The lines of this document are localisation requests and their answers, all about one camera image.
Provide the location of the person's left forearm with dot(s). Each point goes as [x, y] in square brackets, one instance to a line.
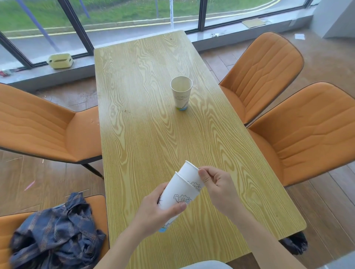
[116, 249]

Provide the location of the orange padded chair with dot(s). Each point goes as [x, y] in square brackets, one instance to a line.
[263, 72]
[8, 224]
[36, 124]
[310, 133]

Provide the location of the white standing paper cup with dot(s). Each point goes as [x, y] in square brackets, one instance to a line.
[181, 95]

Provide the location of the black window frame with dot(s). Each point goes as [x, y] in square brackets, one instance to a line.
[79, 27]

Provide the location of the blue plaid shirt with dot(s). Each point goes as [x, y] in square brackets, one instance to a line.
[58, 235]

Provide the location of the person's right hand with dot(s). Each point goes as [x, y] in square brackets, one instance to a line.
[224, 194]

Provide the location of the person's white clothing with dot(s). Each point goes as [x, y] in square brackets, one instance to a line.
[206, 265]

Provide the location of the person's right thumb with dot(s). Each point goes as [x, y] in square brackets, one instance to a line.
[204, 178]

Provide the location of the black bag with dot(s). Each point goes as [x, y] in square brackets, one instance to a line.
[295, 244]

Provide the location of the crumpled small wrapper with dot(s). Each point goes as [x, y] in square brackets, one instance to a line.
[215, 35]

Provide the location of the flat cardboard piece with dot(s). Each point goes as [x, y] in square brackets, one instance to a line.
[253, 23]

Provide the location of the white paper cup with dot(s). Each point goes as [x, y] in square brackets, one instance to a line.
[188, 173]
[177, 194]
[181, 95]

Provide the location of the yellow plastic basket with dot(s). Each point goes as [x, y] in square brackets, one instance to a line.
[59, 61]

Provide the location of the white paper scrap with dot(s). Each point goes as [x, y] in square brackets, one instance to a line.
[299, 36]

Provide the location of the person's left hand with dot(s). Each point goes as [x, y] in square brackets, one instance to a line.
[147, 213]

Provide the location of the person's left thumb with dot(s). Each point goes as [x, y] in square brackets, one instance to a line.
[178, 208]

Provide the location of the person's right forearm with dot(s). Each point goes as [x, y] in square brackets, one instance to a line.
[260, 244]

